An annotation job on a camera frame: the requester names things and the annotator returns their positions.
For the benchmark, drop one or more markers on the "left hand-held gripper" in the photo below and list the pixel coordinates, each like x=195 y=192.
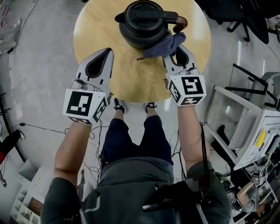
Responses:
x=78 y=102

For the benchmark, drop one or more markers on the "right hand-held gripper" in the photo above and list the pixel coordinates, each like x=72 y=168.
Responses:
x=190 y=87

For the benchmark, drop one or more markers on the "dark blue cloth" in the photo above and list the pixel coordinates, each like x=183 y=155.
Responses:
x=162 y=46

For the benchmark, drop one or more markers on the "person's right forearm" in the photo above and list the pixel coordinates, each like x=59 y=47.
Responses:
x=192 y=135

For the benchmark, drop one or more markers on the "person's left forearm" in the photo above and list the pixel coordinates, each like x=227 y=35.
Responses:
x=70 y=148

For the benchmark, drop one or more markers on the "round wooden table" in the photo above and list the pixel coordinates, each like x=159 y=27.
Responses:
x=131 y=76

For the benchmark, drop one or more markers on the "person's left shoe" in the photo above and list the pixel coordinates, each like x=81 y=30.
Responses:
x=120 y=105

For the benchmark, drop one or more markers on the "person's shoe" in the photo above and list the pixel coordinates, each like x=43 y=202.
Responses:
x=151 y=106
x=120 y=105

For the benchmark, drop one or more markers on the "person's left leg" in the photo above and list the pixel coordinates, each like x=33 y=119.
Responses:
x=120 y=114

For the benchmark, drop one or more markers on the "person's leg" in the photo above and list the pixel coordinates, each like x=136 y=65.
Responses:
x=120 y=114
x=151 y=114

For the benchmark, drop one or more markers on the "person's right shoe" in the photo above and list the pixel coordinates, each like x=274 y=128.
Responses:
x=151 y=106

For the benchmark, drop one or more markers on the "person's right leg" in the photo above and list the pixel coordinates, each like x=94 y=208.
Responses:
x=151 y=114

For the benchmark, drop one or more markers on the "black office chair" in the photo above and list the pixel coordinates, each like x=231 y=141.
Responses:
x=262 y=19
x=227 y=11

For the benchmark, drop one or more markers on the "person's dark shorts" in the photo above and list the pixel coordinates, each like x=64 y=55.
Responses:
x=118 y=142

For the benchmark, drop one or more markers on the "grey shell chair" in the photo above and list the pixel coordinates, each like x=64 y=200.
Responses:
x=267 y=87

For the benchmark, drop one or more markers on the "black power adapter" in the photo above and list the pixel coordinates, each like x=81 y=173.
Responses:
x=22 y=124

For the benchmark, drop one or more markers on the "white table with line drawing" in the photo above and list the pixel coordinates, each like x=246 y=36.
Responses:
x=247 y=135

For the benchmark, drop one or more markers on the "yellow oblong toy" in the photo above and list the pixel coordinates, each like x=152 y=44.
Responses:
x=261 y=137

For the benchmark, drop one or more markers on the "person's grey t-shirt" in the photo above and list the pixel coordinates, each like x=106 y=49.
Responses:
x=131 y=192

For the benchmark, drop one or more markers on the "black chest-mounted device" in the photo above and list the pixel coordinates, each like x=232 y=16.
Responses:
x=170 y=199

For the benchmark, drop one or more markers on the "white cubby shelf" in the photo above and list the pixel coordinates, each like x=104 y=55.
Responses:
x=26 y=201

